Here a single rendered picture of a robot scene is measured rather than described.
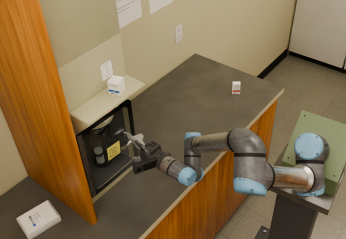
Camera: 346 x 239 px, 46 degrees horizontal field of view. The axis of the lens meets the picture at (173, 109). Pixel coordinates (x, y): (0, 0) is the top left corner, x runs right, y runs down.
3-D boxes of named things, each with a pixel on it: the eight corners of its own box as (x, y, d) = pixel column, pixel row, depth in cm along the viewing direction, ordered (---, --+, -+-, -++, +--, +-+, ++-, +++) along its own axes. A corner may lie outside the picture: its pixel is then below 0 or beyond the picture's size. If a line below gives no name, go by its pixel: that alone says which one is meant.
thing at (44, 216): (18, 223, 185) (15, 218, 183) (50, 204, 193) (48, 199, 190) (29, 241, 178) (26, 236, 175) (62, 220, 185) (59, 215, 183)
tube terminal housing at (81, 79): (58, 180, 204) (15, 48, 155) (105, 143, 223) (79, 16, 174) (92, 204, 192) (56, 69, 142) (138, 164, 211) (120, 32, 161)
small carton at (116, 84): (108, 94, 164) (106, 82, 160) (114, 86, 167) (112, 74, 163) (120, 96, 162) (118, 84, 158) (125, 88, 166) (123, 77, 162)
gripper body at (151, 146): (151, 150, 187) (171, 161, 181) (138, 161, 182) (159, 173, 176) (150, 138, 182) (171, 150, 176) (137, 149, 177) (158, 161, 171)
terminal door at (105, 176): (92, 197, 189) (76, 134, 163) (137, 159, 206) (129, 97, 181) (93, 198, 189) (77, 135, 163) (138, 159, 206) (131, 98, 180)
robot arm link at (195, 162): (205, 157, 184) (195, 156, 174) (205, 183, 182) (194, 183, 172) (189, 157, 187) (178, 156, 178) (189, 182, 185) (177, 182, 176)
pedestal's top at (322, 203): (346, 170, 207) (348, 165, 205) (327, 215, 187) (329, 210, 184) (286, 148, 221) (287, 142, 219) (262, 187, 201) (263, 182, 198)
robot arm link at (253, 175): (329, 161, 175) (253, 152, 139) (330, 197, 172) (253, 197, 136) (304, 161, 183) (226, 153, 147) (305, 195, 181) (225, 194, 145)
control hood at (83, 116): (72, 132, 162) (67, 113, 155) (128, 92, 181) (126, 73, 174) (92, 144, 156) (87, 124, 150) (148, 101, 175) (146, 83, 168)
